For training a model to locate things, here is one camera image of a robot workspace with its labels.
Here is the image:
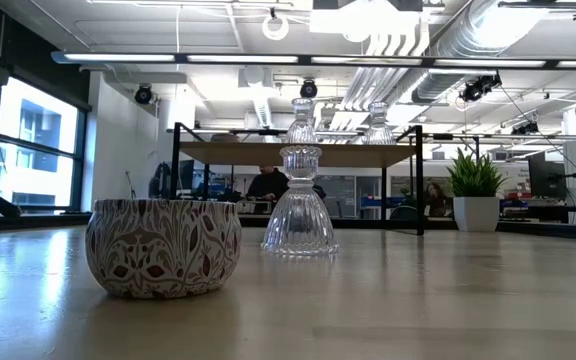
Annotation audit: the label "person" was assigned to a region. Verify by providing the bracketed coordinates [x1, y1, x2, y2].
[425, 182, 449, 217]
[245, 165, 289, 201]

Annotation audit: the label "wooden shelf with black legs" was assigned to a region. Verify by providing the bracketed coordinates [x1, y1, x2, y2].
[169, 122, 425, 236]

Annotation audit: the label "clear ribbed glass candlestick holder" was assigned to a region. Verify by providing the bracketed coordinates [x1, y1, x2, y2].
[362, 101, 395, 146]
[286, 97, 319, 145]
[260, 145, 340, 257]

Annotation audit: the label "black round ceiling spotlight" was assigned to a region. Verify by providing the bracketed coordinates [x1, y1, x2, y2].
[299, 78, 319, 100]
[134, 83, 155, 106]

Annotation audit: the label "long linear light fixture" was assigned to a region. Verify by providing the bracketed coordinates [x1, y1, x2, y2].
[51, 50, 576, 70]

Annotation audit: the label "white ring lamp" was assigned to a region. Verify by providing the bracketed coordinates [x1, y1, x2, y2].
[261, 13, 290, 42]

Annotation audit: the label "black computer monitor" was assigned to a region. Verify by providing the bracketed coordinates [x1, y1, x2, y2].
[527, 151, 568, 201]

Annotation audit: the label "silver round air duct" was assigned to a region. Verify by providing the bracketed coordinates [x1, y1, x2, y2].
[410, 0, 544, 104]

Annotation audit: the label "green plant in white pot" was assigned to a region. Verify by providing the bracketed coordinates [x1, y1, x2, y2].
[446, 147, 508, 233]

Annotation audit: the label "red floral white candle bowl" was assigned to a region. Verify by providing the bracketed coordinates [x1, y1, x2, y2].
[84, 198, 243, 301]

